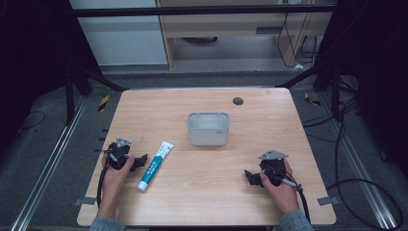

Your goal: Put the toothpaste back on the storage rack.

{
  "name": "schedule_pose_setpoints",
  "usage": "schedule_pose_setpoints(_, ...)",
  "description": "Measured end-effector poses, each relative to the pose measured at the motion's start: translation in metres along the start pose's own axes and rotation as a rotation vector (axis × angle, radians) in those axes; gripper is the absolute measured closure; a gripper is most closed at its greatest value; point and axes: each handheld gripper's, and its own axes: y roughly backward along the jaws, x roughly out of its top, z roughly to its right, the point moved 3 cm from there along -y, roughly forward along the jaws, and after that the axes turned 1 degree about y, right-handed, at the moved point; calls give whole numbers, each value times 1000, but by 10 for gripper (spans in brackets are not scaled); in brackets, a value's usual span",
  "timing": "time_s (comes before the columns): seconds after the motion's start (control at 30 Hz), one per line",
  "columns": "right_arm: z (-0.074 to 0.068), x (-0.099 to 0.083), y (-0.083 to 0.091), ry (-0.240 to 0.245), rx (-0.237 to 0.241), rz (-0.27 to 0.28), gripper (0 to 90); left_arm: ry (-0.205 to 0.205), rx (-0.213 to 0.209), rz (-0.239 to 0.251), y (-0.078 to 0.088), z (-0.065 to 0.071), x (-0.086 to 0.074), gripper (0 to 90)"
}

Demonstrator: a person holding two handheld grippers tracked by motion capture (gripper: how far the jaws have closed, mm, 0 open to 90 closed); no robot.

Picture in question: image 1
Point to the black metal crossbar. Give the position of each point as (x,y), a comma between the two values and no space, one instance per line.
(198,10)

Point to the yellow and black floor tape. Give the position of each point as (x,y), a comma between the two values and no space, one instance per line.
(311,100)
(103,103)

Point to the grey tape strip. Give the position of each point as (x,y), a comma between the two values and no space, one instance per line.
(327,200)
(85,201)

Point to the white cabinet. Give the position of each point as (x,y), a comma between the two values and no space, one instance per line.
(122,35)

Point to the person's left hand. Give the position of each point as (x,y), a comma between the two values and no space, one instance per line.
(113,184)

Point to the black curtain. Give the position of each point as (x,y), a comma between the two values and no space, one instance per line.
(375,80)
(32,64)

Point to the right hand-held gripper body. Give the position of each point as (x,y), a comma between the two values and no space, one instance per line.
(273,168)

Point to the round grey table grommet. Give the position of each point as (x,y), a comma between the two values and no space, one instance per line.
(238,101)

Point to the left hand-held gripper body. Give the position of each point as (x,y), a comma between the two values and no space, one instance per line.
(118,155)

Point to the black metal stand leg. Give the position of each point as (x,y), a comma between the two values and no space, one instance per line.
(335,93)
(69,96)

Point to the white plastic storage box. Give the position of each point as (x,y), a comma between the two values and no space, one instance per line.
(208,133)

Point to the person's right hand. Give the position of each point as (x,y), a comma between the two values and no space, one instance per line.
(284,195)

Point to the white and teal toothpaste tube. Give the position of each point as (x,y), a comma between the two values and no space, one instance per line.
(155,166)

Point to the aluminium floor rail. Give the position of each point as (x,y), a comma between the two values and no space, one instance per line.
(362,174)
(48,165)

